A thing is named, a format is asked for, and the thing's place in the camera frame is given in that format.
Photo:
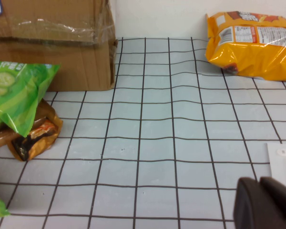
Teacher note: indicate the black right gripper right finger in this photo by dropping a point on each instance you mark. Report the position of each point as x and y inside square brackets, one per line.
[281, 198]

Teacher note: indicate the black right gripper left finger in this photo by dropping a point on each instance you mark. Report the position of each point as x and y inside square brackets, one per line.
[248, 210]

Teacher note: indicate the green Lay's cucumber chip bag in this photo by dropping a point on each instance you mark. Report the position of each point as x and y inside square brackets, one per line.
[19, 100]

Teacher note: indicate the brown amber snack packet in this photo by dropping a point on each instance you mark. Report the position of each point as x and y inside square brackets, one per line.
[38, 140]

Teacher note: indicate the white paper card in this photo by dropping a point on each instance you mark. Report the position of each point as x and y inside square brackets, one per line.
[283, 164]

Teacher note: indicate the white black-grid tablecloth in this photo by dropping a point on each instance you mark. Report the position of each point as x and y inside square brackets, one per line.
[157, 119]

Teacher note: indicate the large orange chip bag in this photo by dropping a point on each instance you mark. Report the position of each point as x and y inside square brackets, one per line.
[252, 57]

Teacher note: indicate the taped cardboard box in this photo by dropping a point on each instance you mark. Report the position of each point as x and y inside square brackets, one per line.
[62, 62]

